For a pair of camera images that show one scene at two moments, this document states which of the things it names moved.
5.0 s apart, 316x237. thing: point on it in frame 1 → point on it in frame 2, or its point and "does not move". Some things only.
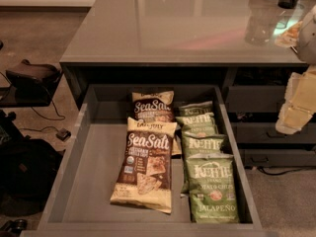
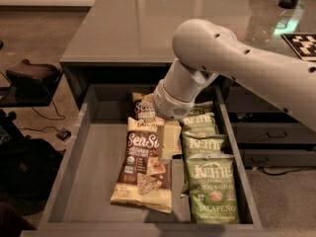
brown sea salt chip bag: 146,172 does not move
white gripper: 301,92 → 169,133
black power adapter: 63,134 does not move
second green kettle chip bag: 197,144 does not move
